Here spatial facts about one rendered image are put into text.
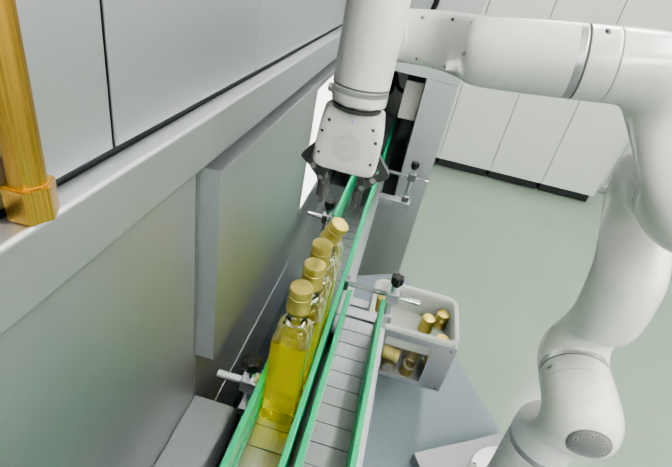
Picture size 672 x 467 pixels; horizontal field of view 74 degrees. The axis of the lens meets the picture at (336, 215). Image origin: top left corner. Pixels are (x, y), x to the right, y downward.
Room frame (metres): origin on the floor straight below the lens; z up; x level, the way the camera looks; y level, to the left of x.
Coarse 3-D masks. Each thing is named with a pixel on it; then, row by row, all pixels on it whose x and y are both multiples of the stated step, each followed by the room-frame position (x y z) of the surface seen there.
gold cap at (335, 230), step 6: (330, 222) 0.64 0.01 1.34; (336, 222) 0.64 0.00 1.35; (342, 222) 0.65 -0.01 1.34; (330, 228) 0.64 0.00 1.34; (336, 228) 0.63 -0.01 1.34; (342, 228) 0.64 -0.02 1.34; (348, 228) 0.65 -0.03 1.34; (324, 234) 0.64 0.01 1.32; (330, 234) 0.63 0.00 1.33; (336, 234) 0.63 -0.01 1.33; (342, 234) 0.63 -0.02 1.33; (330, 240) 0.63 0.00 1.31; (336, 240) 0.64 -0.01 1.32
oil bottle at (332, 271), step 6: (336, 258) 0.66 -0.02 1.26; (330, 264) 0.64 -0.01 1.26; (336, 264) 0.65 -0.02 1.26; (330, 270) 0.63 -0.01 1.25; (336, 270) 0.64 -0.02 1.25; (330, 276) 0.62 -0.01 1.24; (336, 276) 0.65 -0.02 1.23; (330, 294) 0.62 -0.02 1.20; (330, 300) 0.64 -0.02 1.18; (330, 306) 0.67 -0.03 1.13; (324, 318) 0.62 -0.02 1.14; (324, 324) 0.63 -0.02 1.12
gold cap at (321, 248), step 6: (318, 240) 0.60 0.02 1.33; (324, 240) 0.60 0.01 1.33; (312, 246) 0.59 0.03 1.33; (318, 246) 0.58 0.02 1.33; (324, 246) 0.59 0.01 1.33; (330, 246) 0.59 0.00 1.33; (312, 252) 0.59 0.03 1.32; (318, 252) 0.58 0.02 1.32; (324, 252) 0.58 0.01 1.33; (330, 252) 0.59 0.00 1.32; (324, 258) 0.58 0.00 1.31
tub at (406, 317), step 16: (384, 288) 0.94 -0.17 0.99; (400, 288) 0.94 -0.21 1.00; (416, 288) 0.94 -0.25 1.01; (400, 304) 0.93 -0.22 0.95; (432, 304) 0.92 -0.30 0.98; (448, 304) 0.92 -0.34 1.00; (400, 320) 0.88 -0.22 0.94; (416, 320) 0.89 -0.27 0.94; (448, 320) 0.88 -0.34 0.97; (416, 336) 0.77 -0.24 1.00; (432, 336) 0.77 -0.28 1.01; (448, 336) 0.83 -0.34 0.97
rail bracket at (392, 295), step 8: (392, 280) 0.74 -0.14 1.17; (400, 280) 0.74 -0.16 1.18; (344, 288) 0.75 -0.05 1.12; (360, 288) 0.75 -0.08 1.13; (368, 288) 0.75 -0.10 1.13; (376, 288) 0.76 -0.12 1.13; (392, 288) 0.75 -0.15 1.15; (392, 296) 0.74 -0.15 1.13; (400, 296) 0.75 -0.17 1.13; (392, 304) 0.74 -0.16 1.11; (416, 304) 0.74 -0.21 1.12; (384, 312) 0.75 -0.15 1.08; (392, 312) 0.76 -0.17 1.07; (384, 320) 0.74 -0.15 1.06
